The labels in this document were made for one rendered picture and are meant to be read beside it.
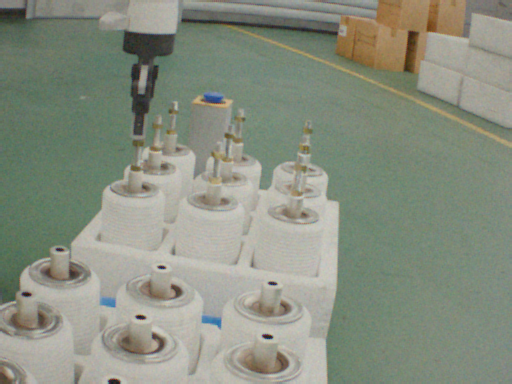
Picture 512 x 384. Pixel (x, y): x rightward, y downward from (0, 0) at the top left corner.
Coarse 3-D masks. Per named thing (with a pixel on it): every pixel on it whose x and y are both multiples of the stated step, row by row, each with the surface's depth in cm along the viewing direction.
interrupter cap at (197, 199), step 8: (200, 192) 111; (192, 200) 107; (200, 200) 108; (224, 200) 109; (232, 200) 109; (200, 208) 105; (208, 208) 105; (216, 208) 105; (224, 208) 105; (232, 208) 106
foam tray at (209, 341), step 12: (108, 312) 87; (108, 324) 84; (204, 324) 88; (204, 336) 85; (216, 336) 85; (204, 348) 82; (216, 348) 83; (312, 348) 85; (324, 348) 85; (84, 360) 75; (204, 360) 79; (312, 360) 82; (324, 360) 83; (84, 372) 73; (204, 372) 77; (312, 372) 80; (324, 372) 80
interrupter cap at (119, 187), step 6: (120, 180) 111; (126, 180) 112; (114, 186) 109; (120, 186) 109; (126, 186) 110; (144, 186) 111; (150, 186) 111; (114, 192) 106; (120, 192) 106; (126, 192) 107; (132, 192) 108; (138, 192) 108; (144, 192) 108; (150, 192) 108; (156, 192) 108
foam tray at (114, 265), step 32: (192, 192) 139; (96, 224) 113; (256, 224) 122; (96, 256) 105; (128, 256) 104; (160, 256) 105; (320, 256) 113; (224, 288) 104; (256, 288) 103; (288, 288) 103; (320, 288) 102; (320, 320) 104
